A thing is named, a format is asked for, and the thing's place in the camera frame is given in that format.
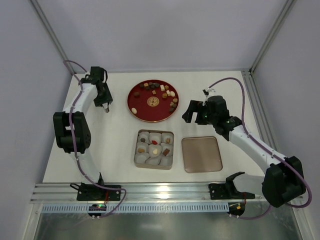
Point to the brown rectangular chocolate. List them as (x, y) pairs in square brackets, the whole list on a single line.
[(166, 151)]

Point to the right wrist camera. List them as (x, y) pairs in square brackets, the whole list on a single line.
[(207, 93)]

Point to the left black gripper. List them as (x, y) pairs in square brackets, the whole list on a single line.
[(102, 100)]

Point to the gold square tin box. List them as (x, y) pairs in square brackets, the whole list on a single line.
[(148, 160)]

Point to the perforated cable duct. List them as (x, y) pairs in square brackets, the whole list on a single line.
[(137, 207)]

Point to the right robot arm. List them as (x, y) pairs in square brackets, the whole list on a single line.
[(283, 178)]

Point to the gold tin lid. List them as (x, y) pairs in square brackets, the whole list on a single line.
[(201, 154)]

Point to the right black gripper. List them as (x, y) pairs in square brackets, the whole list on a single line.
[(199, 112)]

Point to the metal tongs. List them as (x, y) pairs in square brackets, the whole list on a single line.
[(106, 109)]

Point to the white oval chocolate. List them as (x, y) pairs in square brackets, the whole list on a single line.
[(134, 111)]

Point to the red round tray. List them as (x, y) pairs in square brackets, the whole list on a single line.
[(146, 98)]

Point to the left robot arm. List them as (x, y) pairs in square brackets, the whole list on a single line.
[(72, 131)]

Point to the aluminium rail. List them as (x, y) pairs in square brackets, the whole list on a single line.
[(63, 192)]

